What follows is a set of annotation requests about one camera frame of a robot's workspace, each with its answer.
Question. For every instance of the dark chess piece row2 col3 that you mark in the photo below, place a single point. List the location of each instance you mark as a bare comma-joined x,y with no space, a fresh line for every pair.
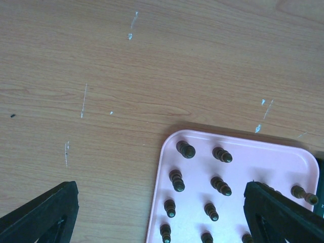
271,188

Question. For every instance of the dark chess piece row2 col4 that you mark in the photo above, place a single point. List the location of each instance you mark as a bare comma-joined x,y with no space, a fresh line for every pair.
299,192

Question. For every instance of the dark chess piece row1 col2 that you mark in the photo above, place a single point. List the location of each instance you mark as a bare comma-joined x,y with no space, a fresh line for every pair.
222,155

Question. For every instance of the dark chess piece row1 col1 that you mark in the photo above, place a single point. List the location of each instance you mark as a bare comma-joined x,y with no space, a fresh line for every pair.
185,149

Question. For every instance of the dark chess piece row2 col1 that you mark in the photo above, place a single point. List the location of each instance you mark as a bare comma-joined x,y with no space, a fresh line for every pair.
175,177

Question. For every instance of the black and white chessboard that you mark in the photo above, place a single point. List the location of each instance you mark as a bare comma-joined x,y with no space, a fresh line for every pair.
319,208

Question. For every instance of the dark chess piece row3 col2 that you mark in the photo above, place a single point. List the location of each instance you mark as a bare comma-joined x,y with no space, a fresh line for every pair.
210,210

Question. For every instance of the pink plastic tray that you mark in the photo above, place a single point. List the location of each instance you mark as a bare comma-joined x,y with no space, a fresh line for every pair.
279,166

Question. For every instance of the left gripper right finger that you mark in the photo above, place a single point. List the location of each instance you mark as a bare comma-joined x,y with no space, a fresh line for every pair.
272,217

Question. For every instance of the dark chess piece row3 col1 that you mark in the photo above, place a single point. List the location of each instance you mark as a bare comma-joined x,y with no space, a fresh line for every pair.
170,208

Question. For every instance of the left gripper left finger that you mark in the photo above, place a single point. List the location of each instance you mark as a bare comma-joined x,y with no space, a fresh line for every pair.
50,217

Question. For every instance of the dark chess piece row4 col1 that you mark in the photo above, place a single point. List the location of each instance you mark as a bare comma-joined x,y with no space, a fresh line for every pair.
165,232

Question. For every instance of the dark chess piece row4 col2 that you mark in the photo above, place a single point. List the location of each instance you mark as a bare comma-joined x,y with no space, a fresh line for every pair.
207,238

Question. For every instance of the dark chess piece row4 col3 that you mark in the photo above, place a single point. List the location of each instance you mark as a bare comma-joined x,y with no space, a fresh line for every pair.
247,238

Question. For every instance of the dark chess piece row2 col2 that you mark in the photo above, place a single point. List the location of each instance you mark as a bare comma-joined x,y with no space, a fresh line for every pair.
221,186

